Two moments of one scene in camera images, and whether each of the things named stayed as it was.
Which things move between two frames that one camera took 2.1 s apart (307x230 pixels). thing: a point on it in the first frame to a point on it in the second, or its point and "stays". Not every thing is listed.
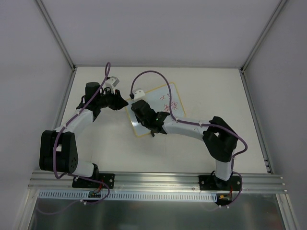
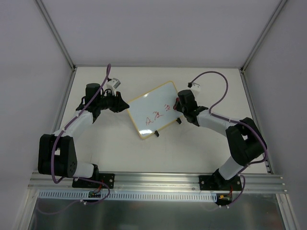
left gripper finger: (117, 93) stays
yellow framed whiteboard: (159, 99) stays
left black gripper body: (112, 99) stays
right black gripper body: (139, 109) to (180, 105)
